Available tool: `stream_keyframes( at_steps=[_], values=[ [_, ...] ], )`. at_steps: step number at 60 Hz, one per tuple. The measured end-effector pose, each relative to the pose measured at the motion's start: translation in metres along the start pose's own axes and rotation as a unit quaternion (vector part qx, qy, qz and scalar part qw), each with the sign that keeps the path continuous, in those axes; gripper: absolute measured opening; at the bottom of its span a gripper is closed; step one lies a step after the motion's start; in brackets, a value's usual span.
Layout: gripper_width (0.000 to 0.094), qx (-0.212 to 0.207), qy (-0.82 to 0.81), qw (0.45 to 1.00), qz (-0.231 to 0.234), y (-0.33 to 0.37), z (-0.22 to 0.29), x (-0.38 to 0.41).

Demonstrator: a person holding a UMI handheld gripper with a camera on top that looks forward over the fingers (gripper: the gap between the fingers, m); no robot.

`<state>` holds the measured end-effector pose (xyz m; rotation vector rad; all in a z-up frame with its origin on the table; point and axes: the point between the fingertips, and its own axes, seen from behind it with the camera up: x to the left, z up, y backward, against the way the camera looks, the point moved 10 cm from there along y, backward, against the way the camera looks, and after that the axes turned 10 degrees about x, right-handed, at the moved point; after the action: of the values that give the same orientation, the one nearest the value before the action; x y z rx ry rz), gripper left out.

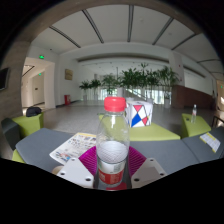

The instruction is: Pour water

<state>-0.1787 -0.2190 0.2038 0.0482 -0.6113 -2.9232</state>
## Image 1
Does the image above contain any brown wooden counter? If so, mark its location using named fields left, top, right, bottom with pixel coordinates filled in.
left=171, top=84, right=214, bottom=109

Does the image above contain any yellow and white leaflet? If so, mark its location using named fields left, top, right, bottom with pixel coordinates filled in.
left=199, top=132, right=222, bottom=154

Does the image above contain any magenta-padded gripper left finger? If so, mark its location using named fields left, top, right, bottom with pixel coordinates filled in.
left=56, top=145, right=100, bottom=189

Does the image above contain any large lime green table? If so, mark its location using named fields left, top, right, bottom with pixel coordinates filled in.
left=98, top=113, right=182, bottom=142

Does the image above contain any small lime green table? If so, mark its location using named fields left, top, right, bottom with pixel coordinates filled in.
left=180, top=113, right=213, bottom=139

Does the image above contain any dark grey chair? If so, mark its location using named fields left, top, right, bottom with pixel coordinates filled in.
left=0, top=117, right=21, bottom=151

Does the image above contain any row of potted green plants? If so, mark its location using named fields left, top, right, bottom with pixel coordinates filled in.
left=78, top=62, right=181, bottom=109

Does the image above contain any clear red-capped water bottle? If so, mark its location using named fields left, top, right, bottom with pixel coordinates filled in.
left=95, top=96, right=131, bottom=188

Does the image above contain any framed wall picture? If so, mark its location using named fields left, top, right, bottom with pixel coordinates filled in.
left=64, top=68, right=74, bottom=81

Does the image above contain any black bag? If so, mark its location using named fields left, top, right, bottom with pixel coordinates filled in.
left=25, top=106, right=43, bottom=118

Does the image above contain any small clear water bottle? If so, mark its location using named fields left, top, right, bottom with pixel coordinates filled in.
left=190, top=104, right=198, bottom=124

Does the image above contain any colourful printed magazine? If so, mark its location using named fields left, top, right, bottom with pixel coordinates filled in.
left=49, top=132, right=98, bottom=166

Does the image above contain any lime green seat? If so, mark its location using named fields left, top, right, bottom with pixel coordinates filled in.
left=12, top=113, right=45, bottom=139

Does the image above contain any white cube with coloured triangles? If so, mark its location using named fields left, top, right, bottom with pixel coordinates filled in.
left=124, top=97, right=154, bottom=128

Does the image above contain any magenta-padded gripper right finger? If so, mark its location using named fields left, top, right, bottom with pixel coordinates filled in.
left=125, top=145, right=168, bottom=189

